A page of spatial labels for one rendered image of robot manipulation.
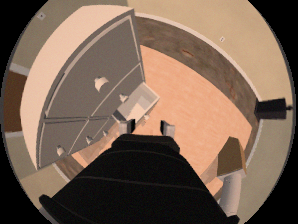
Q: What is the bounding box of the small beige chest of drawers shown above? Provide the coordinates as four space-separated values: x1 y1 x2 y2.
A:
20 5 146 171

